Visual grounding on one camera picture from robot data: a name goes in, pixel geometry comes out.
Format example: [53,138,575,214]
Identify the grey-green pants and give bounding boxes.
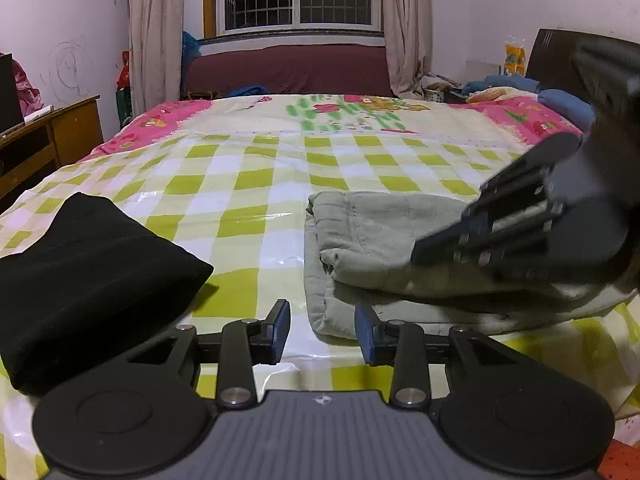
[304,191,632,339]

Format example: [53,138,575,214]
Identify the pink floral quilt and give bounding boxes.
[88,90,582,158]

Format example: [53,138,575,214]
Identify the blue pillow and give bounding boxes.
[461,74,596,131]

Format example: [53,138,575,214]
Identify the green checked plastic bed sheet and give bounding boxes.
[0,131,640,480]

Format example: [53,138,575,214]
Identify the yellow snack bag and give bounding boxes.
[503,36,526,76]

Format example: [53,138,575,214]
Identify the dark wooden headboard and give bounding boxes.
[526,28,639,102]

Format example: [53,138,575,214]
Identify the folded black garment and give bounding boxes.
[1,193,214,396]

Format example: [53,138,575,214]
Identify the right beige curtain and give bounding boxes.
[382,0,433,99]

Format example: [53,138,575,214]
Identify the beige curtain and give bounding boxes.
[128,0,184,115]
[382,0,433,99]

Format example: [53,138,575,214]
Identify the maroon sofa bench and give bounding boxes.
[181,35,394,98]

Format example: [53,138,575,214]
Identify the red green bag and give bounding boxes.
[115,51,132,128]

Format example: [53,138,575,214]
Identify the wooden side cabinet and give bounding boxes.
[1,96,103,203]

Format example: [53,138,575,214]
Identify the left beige curtain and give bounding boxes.
[128,0,184,115]

